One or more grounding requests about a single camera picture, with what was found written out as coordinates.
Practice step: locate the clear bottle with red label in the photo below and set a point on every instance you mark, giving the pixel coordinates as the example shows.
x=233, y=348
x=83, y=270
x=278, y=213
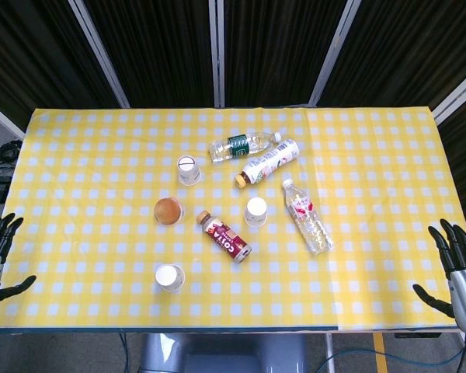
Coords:
x=307, y=217

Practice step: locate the yellow white checkered tablecloth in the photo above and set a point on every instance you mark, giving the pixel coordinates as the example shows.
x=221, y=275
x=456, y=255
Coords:
x=101, y=155

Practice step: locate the white table leg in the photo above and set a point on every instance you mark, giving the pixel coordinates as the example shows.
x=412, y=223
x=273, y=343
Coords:
x=329, y=353

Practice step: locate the white milk tea bottle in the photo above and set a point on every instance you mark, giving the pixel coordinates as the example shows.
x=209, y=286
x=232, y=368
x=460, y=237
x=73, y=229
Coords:
x=268, y=161

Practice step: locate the white partition post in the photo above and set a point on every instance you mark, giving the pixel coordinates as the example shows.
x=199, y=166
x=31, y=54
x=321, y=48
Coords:
x=456, y=99
x=332, y=58
x=101, y=54
x=217, y=54
x=4, y=118

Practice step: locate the paper cup with teal flowers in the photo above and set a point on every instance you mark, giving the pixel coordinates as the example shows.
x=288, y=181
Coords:
x=167, y=276

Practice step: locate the paper cup with green flower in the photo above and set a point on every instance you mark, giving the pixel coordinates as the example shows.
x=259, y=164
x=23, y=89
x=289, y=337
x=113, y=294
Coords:
x=255, y=211

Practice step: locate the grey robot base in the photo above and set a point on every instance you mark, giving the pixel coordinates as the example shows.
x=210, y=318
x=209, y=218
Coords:
x=217, y=353

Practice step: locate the red Costa coffee bottle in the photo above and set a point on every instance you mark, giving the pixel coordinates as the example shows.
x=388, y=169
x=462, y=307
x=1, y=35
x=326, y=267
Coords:
x=225, y=239

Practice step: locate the orange jelly cup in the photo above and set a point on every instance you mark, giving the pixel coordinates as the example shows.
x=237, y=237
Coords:
x=167, y=210

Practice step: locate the clear bottle with green label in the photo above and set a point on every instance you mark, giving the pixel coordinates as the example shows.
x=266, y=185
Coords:
x=238, y=145

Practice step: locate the paper cup with line mark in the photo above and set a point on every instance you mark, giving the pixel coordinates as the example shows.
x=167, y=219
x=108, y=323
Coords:
x=189, y=173

